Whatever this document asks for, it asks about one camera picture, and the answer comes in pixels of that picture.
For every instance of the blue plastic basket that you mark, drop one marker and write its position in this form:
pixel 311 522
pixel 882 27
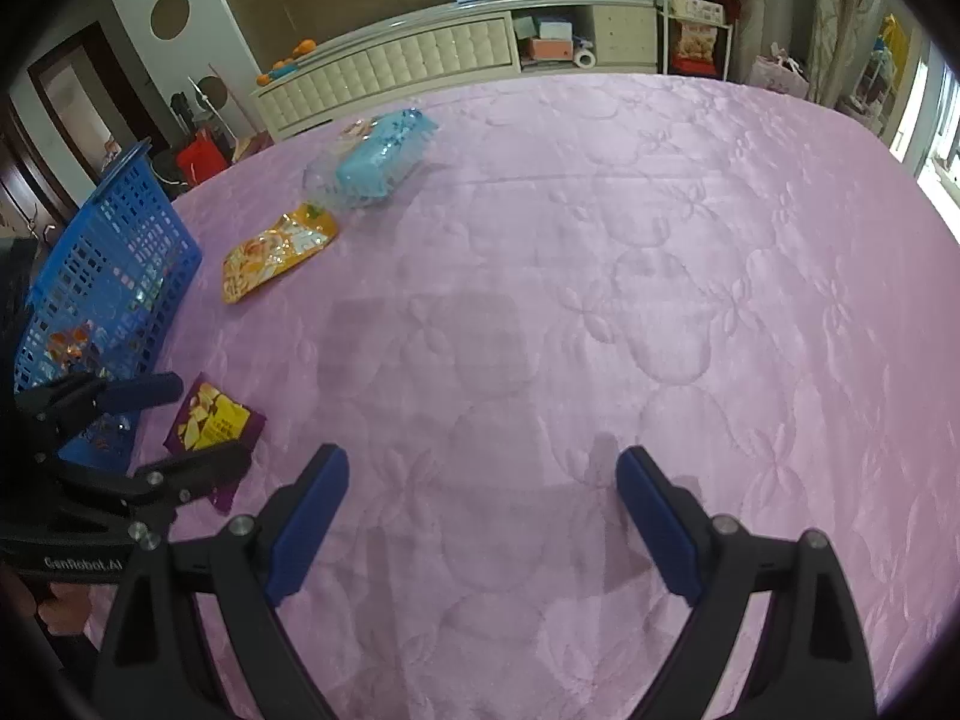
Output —
pixel 124 263

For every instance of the pink gift bag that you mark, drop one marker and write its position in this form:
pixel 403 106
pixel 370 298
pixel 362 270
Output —
pixel 777 71

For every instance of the pink quilted table cover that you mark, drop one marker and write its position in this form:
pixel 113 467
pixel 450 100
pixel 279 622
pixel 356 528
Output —
pixel 749 286

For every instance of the orange cartoon snack bar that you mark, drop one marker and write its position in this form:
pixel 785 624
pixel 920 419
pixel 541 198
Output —
pixel 72 349

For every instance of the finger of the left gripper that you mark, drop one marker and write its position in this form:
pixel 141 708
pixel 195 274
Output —
pixel 70 404
pixel 154 493

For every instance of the light blue wafer pack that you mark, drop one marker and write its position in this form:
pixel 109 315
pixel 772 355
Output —
pixel 369 160

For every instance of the purple yellow chip packet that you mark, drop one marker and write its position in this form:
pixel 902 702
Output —
pixel 207 416

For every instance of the red bag on floor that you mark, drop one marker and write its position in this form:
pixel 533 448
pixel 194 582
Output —
pixel 201 158

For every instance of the orange yellow chip bag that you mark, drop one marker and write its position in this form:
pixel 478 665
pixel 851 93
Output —
pixel 294 238

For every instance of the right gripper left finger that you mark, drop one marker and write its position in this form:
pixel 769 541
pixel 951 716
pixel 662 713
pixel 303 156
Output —
pixel 155 661

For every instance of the cream tv cabinet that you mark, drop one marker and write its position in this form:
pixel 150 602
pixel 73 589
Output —
pixel 456 45

